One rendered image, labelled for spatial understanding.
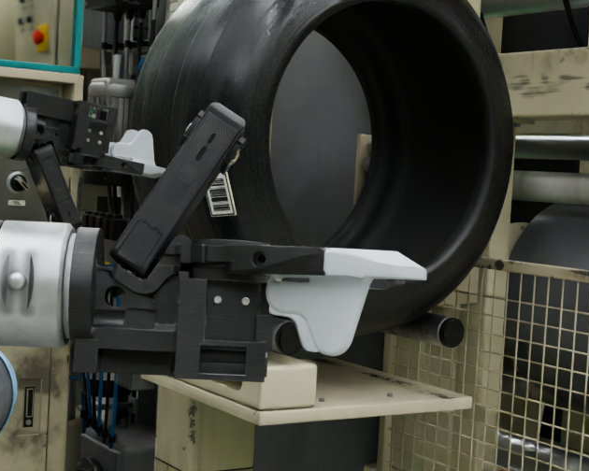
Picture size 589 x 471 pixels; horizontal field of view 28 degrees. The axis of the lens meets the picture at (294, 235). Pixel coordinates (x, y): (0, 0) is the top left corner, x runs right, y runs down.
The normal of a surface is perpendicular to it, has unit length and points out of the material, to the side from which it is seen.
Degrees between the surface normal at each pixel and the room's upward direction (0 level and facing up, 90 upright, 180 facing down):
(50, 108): 90
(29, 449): 90
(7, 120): 79
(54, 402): 90
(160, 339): 82
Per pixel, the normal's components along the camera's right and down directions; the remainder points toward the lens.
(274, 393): 0.54, 0.07
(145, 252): 0.07, -0.10
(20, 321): 0.01, 0.58
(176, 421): -0.84, -0.02
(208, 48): -0.58, -0.36
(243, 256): -0.51, -0.10
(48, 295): 0.07, 0.17
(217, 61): -0.21, -0.20
